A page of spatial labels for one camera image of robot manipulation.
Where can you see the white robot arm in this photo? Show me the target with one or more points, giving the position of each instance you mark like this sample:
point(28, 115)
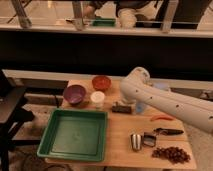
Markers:
point(196, 112)

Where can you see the red bowl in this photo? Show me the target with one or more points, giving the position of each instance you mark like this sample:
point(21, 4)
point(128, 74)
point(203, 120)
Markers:
point(101, 83)

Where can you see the purple bowl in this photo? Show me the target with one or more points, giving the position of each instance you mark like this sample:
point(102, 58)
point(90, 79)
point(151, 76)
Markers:
point(74, 94)

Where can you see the white plastic cup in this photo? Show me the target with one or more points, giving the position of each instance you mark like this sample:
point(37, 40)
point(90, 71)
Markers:
point(97, 98)

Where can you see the black rectangular block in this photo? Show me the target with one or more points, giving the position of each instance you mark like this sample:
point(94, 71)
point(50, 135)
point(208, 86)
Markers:
point(122, 109)

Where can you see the blue round sponge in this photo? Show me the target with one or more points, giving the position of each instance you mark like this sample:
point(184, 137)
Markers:
point(140, 107)

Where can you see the green plastic tray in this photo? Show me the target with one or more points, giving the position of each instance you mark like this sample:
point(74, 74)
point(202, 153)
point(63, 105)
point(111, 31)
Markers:
point(78, 135)

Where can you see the round metal cup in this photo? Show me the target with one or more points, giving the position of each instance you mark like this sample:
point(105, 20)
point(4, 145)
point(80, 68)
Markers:
point(136, 142)

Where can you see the green background box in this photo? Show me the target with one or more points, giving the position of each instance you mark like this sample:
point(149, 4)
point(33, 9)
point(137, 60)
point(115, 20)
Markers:
point(105, 22)

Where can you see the metal square measuring cup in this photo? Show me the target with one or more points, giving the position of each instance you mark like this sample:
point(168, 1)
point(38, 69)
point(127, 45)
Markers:
point(149, 139)

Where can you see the brown grape bunch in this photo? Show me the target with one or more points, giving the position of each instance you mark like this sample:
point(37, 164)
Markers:
point(172, 154)

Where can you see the black side table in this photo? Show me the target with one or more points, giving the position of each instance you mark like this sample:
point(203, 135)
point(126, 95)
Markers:
point(12, 117)

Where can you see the black handled knife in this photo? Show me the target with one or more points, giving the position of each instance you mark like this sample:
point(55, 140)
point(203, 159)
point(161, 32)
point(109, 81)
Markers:
point(165, 131)

